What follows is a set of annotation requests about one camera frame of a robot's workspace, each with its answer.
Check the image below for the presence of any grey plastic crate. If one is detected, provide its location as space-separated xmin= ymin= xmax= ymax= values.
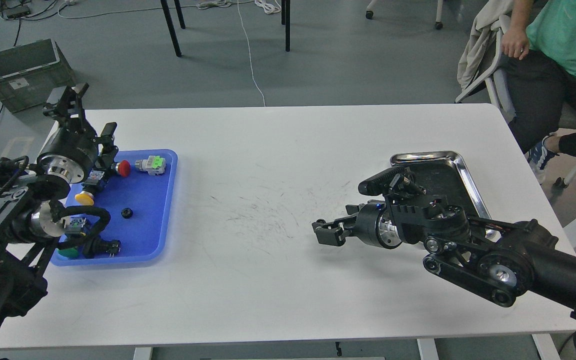
xmin=0 ymin=39 xmax=76 ymax=113

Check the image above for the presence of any black table leg right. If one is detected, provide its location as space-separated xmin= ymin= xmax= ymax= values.
xmin=279 ymin=0 xmax=291 ymax=52

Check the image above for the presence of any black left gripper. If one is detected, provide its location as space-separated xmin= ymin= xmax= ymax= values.
xmin=37 ymin=82 xmax=119 ymax=183

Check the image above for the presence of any silver metal tray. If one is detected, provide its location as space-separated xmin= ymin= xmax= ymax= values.
xmin=377 ymin=150 xmax=498 ymax=246

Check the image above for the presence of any blue plastic tray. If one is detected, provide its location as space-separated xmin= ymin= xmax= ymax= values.
xmin=50 ymin=149 xmax=178 ymax=267

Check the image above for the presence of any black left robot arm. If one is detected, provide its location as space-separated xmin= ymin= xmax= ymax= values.
xmin=0 ymin=83 xmax=118 ymax=326

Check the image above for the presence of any white office chair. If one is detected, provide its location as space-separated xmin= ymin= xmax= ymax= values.
xmin=455 ymin=14 xmax=515 ymax=123

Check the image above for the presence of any grey green connector switch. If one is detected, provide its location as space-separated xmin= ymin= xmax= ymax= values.
xmin=134 ymin=155 xmax=166 ymax=176

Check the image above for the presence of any white cable on floor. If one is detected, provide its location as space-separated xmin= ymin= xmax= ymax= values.
xmin=237 ymin=0 xmax=267 ymax=107

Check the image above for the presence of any yellow push button switch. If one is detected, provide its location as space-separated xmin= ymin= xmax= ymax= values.
xmin=74 ymin=170 xmax=108 ymax=207

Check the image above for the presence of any black table leg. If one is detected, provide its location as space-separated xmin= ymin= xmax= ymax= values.
xmin=160 ymin=0 xmax=186 ymax=58
xmin=279 ymin=0 xmax=291 ymax=52

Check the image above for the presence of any black table leg left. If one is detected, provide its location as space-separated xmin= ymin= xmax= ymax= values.
xmin=160 ymin=0 xmax=186 ymax=58

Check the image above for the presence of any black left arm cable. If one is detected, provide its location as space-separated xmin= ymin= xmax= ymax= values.
xmin=50 ymin=206 xmax=112 ymax=251

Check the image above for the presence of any red push button switch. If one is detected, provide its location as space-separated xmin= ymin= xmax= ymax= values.
xmin=99 ymin=160 xmax=131 ymax=178

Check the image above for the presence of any person in green shirt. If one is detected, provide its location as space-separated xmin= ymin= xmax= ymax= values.
xmin=505 ymin=0 xmax=576 ymax=169

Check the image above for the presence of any green push button switch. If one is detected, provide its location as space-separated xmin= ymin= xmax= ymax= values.
xmin=57 ymin=216 xmax=92 ymax=259

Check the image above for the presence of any person's hand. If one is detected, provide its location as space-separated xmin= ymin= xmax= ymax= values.
xmin=502 ymin=26 xmax=530 ymax=60

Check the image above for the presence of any beige jacket on chair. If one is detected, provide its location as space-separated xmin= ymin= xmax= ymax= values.
xmin=456 ymin=0 xmax=514 ymax=91

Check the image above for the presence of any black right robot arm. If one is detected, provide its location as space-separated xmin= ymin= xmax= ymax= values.
xmin=312 ymin=166 xmax=576 ymax=319

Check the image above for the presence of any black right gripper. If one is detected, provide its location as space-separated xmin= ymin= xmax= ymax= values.
xmin=311 ymin=202 xmax=402 ymax=249

